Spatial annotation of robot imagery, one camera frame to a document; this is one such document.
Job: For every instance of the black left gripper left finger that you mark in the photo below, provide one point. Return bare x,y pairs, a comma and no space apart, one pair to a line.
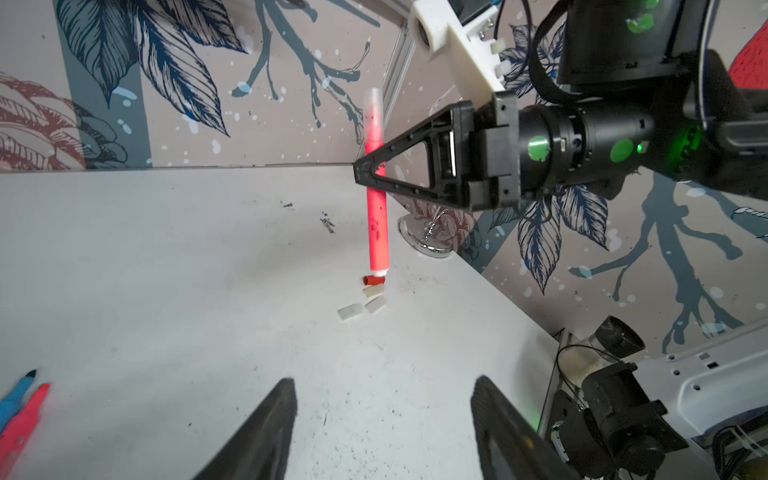
259,449

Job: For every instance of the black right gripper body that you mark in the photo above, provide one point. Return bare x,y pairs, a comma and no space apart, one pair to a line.
487,154

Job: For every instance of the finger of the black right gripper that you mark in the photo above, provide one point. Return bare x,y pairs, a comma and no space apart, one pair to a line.
442,135
446,192

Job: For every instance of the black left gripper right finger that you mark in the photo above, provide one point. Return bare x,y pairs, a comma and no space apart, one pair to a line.
508,448

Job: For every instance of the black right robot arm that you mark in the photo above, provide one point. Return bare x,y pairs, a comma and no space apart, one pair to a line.
623,84

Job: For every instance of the red pen cap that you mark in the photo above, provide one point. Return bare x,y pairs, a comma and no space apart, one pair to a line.
372,280

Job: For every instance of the white pen cap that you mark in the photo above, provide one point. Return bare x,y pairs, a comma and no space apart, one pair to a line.
351,311
376,304

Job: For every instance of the pink highlighter pen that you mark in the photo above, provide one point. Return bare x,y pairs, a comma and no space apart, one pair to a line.
19,430

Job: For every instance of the blue highlighter pen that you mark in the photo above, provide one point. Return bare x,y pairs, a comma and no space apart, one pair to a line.
11,403

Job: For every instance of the chrome glass holder stand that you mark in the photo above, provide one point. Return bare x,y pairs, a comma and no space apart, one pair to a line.
432,230

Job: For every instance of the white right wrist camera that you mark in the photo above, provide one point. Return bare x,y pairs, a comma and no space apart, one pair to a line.
463,33

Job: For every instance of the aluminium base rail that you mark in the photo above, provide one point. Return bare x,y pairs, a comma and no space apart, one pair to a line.
608,417

